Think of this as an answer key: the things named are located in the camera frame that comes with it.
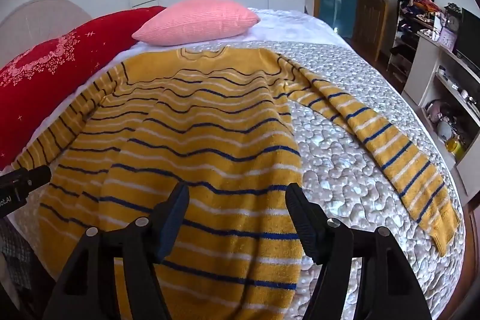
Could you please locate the yellow striped knit sweater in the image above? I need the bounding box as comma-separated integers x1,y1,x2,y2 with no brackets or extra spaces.
10,45,461,320

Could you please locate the cluttered clothes rack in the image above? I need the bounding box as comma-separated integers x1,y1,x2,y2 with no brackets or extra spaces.
387,0,462,85

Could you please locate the red floral pillow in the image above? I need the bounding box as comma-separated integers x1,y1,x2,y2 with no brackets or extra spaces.
0,6,164,167

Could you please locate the yellow jar on shelf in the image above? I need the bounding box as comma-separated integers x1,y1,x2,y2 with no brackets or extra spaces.
445,136,465,161

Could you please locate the white padded headboard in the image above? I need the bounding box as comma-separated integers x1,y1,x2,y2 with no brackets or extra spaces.
0,0,92,67

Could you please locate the white shelving unit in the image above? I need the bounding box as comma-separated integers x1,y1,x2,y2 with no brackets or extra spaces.
402,35,479,205

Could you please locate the pink ribbed pillow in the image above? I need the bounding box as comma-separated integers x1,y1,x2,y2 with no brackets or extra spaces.
132,0,260,46

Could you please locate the black television screen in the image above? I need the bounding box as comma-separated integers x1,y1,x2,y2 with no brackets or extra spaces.
453,8,480,69

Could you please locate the white bed sheet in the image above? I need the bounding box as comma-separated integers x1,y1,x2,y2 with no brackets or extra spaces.
6,7,352,220

